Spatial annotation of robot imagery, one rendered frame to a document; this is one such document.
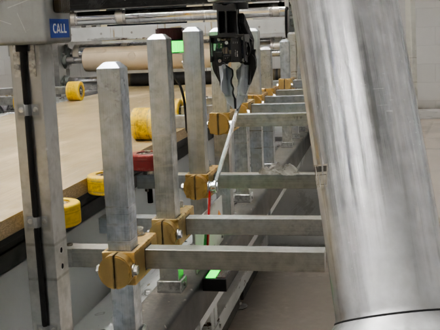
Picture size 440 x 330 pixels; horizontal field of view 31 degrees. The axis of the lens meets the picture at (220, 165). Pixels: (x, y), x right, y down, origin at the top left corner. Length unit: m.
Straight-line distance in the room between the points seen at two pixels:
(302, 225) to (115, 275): 0.40
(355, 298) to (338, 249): 0.05
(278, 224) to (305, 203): 2.71
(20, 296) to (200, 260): 0.32
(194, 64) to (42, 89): 0.76
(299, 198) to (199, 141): 2.52
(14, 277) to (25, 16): 0.56
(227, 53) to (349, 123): 0.84
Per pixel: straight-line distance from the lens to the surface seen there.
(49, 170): 0.89
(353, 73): 0.77
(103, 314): 1.59
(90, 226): 1.61
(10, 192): 1.40
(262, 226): 1.41
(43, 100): 0.88
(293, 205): 4.12
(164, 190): 1.39
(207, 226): 1.43
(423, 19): 10.10
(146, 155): 1.67
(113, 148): 1.14
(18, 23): 0.87
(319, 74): 0.78
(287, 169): 1.64
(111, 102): 1.13
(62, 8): 0.88
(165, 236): 1.38
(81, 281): 1.58
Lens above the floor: 1.15
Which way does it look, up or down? 9 degrees down
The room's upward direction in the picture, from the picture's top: 2 degrees counter-clockwise
